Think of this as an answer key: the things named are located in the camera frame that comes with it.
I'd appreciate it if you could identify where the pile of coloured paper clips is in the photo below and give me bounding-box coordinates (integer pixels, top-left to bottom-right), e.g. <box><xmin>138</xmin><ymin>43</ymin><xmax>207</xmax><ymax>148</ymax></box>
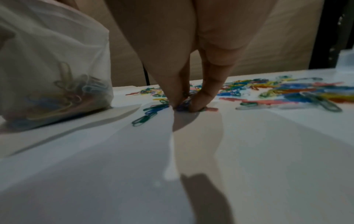
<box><xmin>126</xmin><ymin>75</ymin><xmax>354</xmax><ymax>127</ymax></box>

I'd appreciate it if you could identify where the person's right hand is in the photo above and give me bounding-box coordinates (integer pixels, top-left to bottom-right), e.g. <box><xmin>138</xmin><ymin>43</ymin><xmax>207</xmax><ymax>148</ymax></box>
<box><xmin>104</xmin><ymin>0</ymin><xmax>275</xmax><ymax>113</ymax></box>

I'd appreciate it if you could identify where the dark chair frame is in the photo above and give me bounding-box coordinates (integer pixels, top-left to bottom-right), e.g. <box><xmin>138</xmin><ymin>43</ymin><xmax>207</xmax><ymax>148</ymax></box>
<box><xmin>308</xmin><ymin>0</ymin><xmax>354</xmax><ymax>70</ymax></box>

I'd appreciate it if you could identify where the blue paper clip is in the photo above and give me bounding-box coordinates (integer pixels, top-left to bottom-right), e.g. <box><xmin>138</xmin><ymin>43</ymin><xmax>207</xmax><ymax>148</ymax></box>
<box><xmin>176</xmin><ymin>99</ymin><xmax>194</xmax><ymax>113</ymax></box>

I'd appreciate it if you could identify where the translucent white plastic bag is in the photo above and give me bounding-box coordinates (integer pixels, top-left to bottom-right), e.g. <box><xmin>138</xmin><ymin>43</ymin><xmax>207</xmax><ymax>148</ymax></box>
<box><xmin>0</xmin><ymin>0</ymin><xmax>114</xmax><ymax>130</ymax></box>

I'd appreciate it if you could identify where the clear plastic container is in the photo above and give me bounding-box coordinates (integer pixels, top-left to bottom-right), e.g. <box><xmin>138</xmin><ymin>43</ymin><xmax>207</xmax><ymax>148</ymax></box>
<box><xmin>335</xmin><ymin>49</ymin><xmax>354</xmax><ymax>73</ymax></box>

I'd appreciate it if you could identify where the bagged bundle of clips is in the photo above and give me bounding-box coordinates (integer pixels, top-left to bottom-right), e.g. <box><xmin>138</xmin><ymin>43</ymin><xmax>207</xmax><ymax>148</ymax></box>
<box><xmin>24</xmin><ymin>62</ymin><xmax>111</xmax><ymax>120</ymax></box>

